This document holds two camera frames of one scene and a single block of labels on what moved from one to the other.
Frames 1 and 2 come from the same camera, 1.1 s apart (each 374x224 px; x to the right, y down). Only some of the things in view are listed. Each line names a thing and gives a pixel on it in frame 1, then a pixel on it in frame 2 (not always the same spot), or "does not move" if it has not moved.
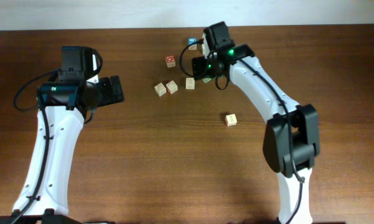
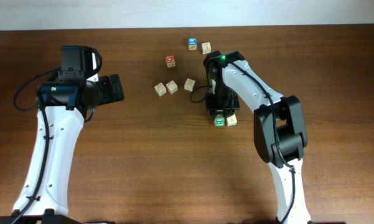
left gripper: [107, 96] does not move
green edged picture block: [206, 79] to [219, 121]
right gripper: [200, 67] to [226, 111]
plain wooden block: [190, 83] does not move
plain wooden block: [160, 89] does not move
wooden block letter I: [231, 119] does not move
